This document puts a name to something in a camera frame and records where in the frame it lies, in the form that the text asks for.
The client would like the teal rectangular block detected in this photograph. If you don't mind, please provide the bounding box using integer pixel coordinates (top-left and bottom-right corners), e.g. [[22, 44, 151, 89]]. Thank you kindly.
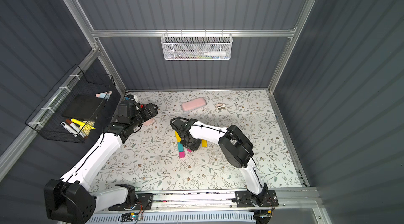
[[177, 143, 184, 152]]

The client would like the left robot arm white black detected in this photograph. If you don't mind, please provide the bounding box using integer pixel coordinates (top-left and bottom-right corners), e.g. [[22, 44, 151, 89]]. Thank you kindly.
[[44, 99, 158, 224]]

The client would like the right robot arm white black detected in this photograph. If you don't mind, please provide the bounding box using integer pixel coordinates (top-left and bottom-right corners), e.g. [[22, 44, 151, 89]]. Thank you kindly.
[[170, 117, 268, 206]]

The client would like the pink pen cup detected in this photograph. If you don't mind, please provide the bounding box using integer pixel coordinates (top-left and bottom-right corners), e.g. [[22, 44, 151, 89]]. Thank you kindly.
[[143, 118, 155, 126]]

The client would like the pink pencil case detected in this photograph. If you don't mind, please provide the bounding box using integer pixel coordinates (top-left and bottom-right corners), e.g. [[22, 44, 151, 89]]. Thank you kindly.
[[181, 97, 206, 112]]

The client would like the small wooden stamp block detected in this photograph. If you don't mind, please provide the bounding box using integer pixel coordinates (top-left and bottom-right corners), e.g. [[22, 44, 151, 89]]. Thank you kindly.
[[216, 104, 226, 110]]

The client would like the yellow highlighter in basket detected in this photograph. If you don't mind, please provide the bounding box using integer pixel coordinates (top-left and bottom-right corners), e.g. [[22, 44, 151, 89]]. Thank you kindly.
[[70, 118, 95, 129]]

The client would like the white marker in black basket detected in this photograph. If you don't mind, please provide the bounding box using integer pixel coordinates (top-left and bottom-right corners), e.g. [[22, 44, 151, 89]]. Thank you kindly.
[[61, 120, 86, 137]]

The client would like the black wire mesh basket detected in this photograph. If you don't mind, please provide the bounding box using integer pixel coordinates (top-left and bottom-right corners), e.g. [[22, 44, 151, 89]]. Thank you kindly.
[[25, 65, 115, 144]]

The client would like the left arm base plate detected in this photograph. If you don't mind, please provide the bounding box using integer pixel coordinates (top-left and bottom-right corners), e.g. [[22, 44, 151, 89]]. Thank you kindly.
[[108, 193, 154, 211]]

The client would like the white wire mesh basket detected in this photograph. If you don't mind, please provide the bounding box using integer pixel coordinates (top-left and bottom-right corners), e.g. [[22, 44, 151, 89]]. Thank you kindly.
[[161, 33, 233, 61]]

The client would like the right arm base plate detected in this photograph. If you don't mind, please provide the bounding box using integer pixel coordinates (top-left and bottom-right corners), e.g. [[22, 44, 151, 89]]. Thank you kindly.
[[232, 189, 279, 208]]

